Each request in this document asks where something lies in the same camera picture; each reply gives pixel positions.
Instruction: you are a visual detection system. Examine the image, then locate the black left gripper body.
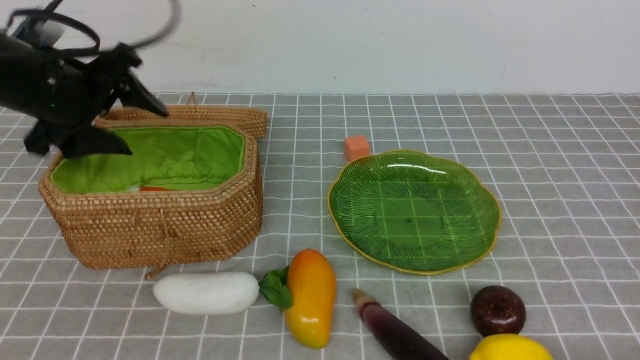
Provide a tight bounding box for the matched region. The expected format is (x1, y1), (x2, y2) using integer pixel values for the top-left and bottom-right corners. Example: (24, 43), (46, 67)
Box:
(0, 35), (141, 156)

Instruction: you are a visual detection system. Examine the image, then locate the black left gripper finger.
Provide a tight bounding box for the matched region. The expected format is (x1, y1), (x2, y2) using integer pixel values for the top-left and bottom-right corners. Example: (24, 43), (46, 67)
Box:
(119, 72), (169, 117)
(60, 125), (133, 158)

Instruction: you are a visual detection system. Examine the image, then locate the orange carrot toy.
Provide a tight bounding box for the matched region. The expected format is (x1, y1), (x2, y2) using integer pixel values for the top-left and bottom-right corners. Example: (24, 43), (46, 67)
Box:
(139, 186), (171, 192)

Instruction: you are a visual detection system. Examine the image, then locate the white radish toy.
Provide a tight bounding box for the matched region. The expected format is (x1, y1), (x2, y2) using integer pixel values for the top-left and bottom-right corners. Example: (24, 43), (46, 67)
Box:
(152, 269), (293, 316)

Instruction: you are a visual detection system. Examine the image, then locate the yellow orange mango toy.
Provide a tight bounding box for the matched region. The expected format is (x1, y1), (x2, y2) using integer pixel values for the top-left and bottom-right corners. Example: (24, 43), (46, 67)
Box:
(284, 248), (338, 349)

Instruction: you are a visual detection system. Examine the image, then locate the woven rattan basket lid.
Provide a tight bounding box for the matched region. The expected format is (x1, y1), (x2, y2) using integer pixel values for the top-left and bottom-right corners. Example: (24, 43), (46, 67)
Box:
(94, 103), (268, 139)

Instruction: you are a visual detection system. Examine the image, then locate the woven rattan basket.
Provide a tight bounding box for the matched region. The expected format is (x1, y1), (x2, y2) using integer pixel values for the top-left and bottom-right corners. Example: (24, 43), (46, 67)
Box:
(38, 121), (264, 276)

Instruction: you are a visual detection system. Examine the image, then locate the orange foam cube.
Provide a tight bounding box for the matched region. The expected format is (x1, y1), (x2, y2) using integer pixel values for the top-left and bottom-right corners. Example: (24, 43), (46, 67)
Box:
(343, 134), (371, 163)

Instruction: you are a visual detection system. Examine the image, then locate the green glass leaf plate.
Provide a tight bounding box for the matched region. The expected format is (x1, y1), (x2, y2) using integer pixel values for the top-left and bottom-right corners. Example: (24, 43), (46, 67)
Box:
(326, 149), (503, 276)

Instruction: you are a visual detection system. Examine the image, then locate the purple eggplant toy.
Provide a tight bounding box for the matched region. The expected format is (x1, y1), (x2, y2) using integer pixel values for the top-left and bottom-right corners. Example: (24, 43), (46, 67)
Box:
(351, 288), (448, 360)

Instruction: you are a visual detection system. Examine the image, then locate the dark brown passion fruit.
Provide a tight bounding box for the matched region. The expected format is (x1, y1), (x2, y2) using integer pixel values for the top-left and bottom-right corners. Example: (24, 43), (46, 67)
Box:
(470, 285), (527, 337)

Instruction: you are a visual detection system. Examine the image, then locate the grey checkered tablecloth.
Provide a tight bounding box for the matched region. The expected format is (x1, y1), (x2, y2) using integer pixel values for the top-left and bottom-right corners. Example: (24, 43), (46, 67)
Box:
(0, 93), (640, 360)

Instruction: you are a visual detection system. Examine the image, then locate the yellow lemon toy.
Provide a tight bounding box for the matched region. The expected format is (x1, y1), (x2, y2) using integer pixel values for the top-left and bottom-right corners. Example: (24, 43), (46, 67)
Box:
(468, 333), (553, 360)

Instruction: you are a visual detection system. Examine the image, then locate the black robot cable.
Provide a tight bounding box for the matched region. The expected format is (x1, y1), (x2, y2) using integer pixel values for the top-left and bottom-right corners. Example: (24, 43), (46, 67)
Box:
(5, 0), (182, 57)

